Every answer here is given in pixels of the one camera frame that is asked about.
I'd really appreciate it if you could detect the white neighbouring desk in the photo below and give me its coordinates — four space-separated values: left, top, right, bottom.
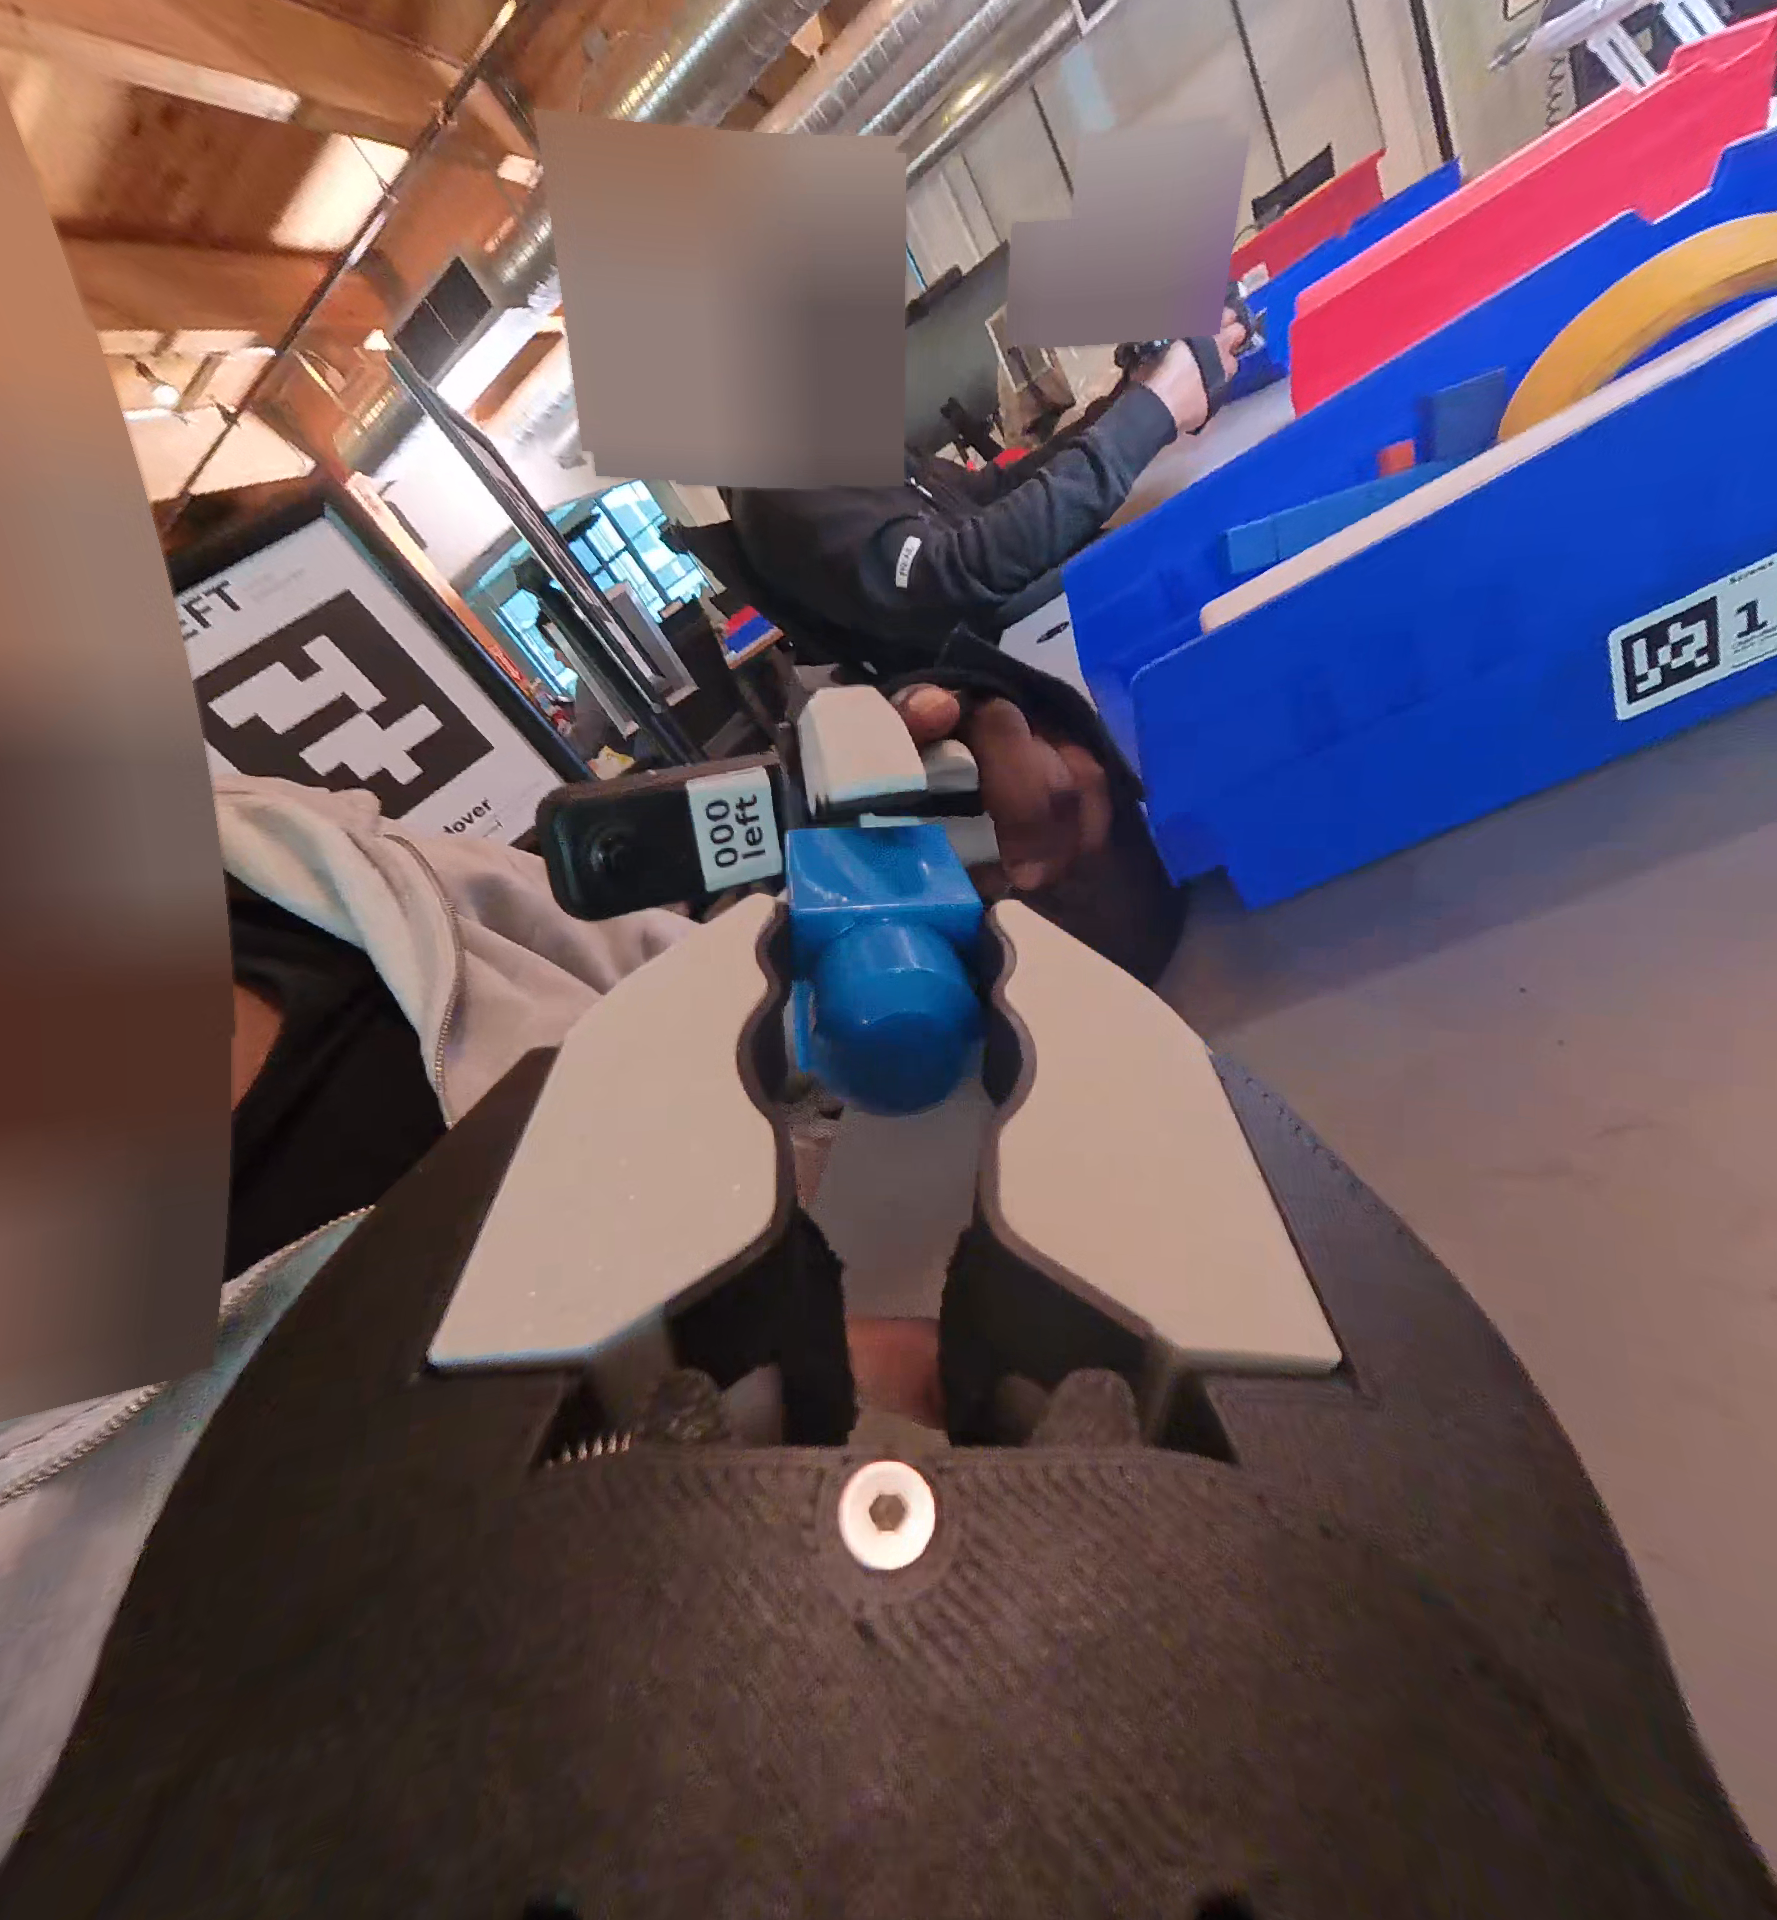
1100 342 1373 543

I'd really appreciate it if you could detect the blue plastic bin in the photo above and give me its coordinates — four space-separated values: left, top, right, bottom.
1062 102 1777 911

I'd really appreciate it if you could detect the person's black shirt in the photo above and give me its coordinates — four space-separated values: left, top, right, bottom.
225 888 456 1276

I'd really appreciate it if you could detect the person's left hand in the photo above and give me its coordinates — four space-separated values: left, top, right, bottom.
888 684 1116 900

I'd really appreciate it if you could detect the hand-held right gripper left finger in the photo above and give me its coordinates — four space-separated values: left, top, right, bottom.
423 896 808 1374

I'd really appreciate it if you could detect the red plastic bin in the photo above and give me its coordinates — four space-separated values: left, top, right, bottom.
1293 6 1777 413
1231 149 1387 280

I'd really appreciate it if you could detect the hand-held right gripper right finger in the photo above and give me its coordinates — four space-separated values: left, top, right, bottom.
976 900 1350 1374

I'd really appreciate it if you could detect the black overhead pole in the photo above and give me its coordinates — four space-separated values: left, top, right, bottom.
389 352 702 761

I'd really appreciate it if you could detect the yellow tape roll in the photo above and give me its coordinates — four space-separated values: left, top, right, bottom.
1494 212 1777 442

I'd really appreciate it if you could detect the dark blue block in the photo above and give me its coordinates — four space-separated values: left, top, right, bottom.
1416 373 1512 468

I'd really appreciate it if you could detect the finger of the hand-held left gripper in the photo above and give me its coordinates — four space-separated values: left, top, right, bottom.
802 690 980 809

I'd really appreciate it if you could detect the blue cube with round knob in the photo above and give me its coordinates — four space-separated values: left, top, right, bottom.
785 828 987 1113

